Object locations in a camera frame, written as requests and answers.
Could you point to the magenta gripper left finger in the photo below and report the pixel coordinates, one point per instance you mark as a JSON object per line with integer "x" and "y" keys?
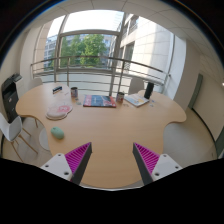
{"x": 70, "y": 166}

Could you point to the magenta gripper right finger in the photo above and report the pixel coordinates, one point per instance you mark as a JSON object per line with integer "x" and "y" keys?
{"x": 153, "y": 166}

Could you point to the mint green computer mouse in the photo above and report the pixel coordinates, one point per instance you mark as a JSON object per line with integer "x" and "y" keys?
{"x": 57, "y": 133}

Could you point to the red and blue book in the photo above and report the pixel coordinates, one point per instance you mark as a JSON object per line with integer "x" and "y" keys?
{"x": 99, "y": 101}

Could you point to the light blue booklet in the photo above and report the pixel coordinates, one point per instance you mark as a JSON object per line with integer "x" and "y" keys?
{"x": 136, "y": 100}

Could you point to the dark mug on left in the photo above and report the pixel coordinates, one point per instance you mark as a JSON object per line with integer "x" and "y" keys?
{"x": 74, "y": 92}

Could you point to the mug near book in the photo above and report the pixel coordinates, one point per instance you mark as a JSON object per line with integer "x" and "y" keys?
{"x": 120, "y": 97}

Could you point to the white chair wooden legs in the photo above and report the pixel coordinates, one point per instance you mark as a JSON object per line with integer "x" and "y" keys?
{"x": 12, "y": 131}

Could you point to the small dark blue box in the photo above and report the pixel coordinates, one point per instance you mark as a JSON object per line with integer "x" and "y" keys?
{"x": 57, "y": 89}

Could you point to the metal balcony railing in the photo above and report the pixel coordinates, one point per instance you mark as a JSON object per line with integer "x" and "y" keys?
{"x": 107, "y": 76}

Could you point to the black printer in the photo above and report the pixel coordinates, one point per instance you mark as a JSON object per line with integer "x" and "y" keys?
{"x": 11, "y": 90}

